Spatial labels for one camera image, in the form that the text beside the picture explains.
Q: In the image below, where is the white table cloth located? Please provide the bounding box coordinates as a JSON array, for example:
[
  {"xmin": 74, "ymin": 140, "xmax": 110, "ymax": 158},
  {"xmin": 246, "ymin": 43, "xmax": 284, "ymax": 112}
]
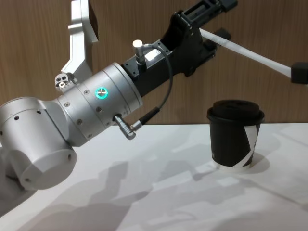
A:
[{"xmin": 0, "ymin": 122, "xmax": 308, "ymax": 231}]

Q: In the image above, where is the black paper cup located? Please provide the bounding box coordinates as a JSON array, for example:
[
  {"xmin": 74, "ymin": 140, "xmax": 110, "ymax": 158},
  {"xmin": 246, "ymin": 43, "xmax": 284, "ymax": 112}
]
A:
[{"xmin": 208, "ymin": 117, "xmax": 261, "ymax": 171}]

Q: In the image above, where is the thin dark gripper cable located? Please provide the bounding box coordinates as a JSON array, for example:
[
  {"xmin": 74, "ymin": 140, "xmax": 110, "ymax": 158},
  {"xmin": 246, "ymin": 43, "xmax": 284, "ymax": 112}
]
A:
[{"xmin": 113, "ymin": 39, "xmax": 175, "ymax": 141}]

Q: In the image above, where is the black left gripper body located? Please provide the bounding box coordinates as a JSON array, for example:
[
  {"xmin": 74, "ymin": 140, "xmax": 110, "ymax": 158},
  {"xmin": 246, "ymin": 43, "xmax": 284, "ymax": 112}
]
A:
[{"xmin": 121, "ymin": 10, "xmax": 217, "ymax": 98}]

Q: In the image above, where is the black plastic cup lid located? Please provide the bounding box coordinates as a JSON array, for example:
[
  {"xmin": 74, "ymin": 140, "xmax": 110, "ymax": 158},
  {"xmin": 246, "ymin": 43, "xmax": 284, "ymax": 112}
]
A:
[{"xmin": 207, "ymin": 99, "xmax": 266, "ymax": 127}]

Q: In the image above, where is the long white paper straw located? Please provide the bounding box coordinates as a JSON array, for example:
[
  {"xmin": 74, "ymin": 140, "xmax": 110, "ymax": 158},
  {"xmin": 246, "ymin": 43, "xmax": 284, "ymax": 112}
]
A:
[{"xmin": 199, "ymin": 28, "xmax": 293, "ymax": 78}]

